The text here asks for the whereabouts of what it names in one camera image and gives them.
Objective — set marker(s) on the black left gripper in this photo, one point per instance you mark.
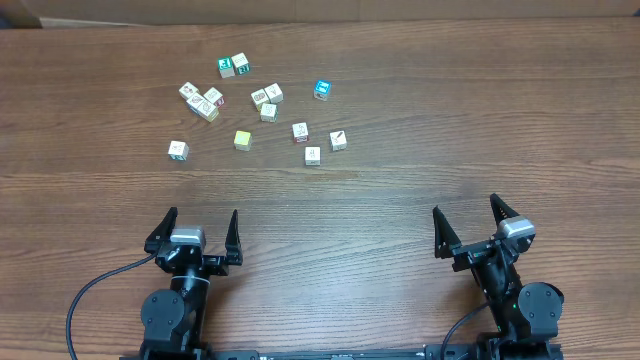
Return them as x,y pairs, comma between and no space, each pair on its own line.
218,263

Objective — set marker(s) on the wooden block blue X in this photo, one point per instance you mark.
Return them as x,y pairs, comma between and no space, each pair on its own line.
338,140

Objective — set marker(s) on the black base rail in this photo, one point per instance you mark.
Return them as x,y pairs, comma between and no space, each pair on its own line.
428,352

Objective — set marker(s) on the yellow-top wooden block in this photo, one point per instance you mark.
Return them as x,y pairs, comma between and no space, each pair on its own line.
243,140

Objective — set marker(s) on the wooden block yellow red drawing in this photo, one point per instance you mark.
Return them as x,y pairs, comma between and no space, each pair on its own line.
259,98

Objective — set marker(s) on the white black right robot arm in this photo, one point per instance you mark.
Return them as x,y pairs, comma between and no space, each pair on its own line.
526,315

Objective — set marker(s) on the wooden block red U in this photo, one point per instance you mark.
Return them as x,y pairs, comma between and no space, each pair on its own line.
214,96

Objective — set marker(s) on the wooden block blue T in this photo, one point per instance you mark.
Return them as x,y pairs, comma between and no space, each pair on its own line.
194,101

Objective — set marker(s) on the wooden block elephant drawing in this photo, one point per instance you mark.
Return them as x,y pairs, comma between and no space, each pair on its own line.
269,112

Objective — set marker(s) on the wooden block green R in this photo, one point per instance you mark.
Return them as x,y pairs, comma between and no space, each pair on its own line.
241,64

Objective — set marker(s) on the blue-top wooden block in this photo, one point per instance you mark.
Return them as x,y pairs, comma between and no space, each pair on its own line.
322,90

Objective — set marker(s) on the wooden block green J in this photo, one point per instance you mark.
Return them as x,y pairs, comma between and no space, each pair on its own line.
178,150

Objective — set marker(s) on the wooden block red 3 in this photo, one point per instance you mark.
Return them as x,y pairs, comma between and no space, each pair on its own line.
300,132

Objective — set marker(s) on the wooden block far left cluster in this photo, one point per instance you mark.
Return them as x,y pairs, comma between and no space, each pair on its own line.
187,90

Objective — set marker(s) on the green-top wooden block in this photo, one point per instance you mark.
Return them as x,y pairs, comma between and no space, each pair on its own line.
225,67

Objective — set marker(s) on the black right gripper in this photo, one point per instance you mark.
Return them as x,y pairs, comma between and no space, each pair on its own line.
470,253

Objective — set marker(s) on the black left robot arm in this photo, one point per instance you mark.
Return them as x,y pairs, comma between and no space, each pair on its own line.
173,318

